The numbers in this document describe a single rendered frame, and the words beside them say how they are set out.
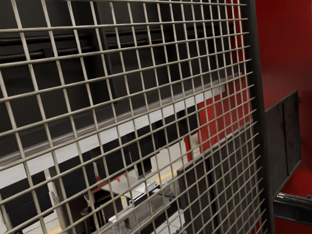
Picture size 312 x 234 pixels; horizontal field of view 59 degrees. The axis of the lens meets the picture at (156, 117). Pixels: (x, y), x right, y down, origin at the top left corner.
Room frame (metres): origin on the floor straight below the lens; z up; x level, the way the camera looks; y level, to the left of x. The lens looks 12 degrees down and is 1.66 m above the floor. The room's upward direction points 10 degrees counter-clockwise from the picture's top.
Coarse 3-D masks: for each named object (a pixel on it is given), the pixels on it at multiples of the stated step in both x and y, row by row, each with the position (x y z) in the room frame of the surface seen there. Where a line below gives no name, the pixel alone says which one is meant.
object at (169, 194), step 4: (156, 188) 1.31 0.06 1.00; (152, 192) 1.29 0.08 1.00; (160, 192) 1.27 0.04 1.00; (164, 192) 1.26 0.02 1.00; (168, 192) 1.25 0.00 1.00; (168, 196) 1.22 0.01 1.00; (172, 196) 1.16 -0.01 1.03; (180, 196) 1.14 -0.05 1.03; (180, 200) 1.13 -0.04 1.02; (172, 204) 1.15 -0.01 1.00; (176, 204) 1.13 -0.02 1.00; (180, 204) 1.12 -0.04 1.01; (180, 208) 1.12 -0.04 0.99
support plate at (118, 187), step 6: (114, 180) 1.52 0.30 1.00; (120, 180) 1.50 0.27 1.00; (126, 180) 1.49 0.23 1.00; (132, 180) 1.48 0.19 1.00; (138, 180) 1.46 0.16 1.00; (108, 186) 1.45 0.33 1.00; (114, 186) 1.44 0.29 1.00; (120, 186) 1.42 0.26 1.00; (126, 186) 1.41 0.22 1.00; (114, 192) 1.37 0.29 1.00; (120, 192) 1.35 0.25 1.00; (132, 192) 1.33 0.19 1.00; (138, 192) 1.32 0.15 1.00
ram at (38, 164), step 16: (208, 96) 1.75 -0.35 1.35; (160, 112) 1.41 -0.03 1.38; (112, 128) 1.17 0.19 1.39; (128, 128) 1.24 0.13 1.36; (80, 144) 1.05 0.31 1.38; (96, 144) 1.10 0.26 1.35; (32, 160) 0.91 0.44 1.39; (48, 160) 0.95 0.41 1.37; (64, 160) 0.99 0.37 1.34; (0, 176) 0.84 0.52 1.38; (16, 176) 0.87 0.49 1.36
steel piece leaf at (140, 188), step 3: (141, 180) 1.42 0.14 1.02; (135, 183) 1.38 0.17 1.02; (141, 183) 1.41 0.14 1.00; (144, 183) 1.40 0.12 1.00; (138, 186) 1.38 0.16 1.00; (141, 186) 1.38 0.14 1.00; (144, 186) 1.37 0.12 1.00; (132, 189) 1.36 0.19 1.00; (135, 189) 1.35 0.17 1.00; (138, 189) 1.34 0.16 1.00; (141, 189) 1.34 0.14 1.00; (144, 189) 1.33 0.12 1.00; (141, 192) 1.31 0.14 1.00
